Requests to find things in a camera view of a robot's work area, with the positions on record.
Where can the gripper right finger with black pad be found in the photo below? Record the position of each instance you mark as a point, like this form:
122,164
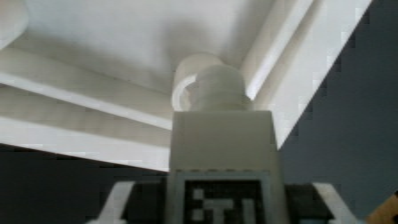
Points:
317,205

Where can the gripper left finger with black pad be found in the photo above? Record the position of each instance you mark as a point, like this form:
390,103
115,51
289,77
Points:
134,204

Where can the white leg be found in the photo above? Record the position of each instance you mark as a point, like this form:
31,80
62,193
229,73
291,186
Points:
225,183

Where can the white square tabletop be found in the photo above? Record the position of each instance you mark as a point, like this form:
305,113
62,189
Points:
90,55

